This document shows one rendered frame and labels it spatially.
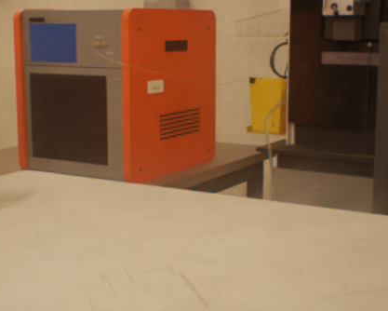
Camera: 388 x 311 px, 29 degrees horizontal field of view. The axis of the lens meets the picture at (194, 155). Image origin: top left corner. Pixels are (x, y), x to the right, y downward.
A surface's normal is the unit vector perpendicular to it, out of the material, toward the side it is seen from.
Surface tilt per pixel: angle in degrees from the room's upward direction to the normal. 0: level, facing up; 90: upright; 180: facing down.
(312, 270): 0
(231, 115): 90
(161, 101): 90
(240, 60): 90
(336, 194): 90
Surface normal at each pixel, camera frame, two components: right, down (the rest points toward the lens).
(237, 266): 0.00, -0.99
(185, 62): 0.86, 0.09
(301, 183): -0.51, 0.15
